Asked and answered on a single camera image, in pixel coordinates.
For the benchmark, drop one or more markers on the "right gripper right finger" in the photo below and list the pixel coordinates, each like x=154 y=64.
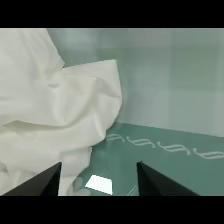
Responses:
x=155 y=183

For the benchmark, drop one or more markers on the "white shirt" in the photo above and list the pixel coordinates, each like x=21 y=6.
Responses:
x=50 y=100

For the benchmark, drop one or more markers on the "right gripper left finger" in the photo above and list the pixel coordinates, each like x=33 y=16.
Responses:
x=45 y=183

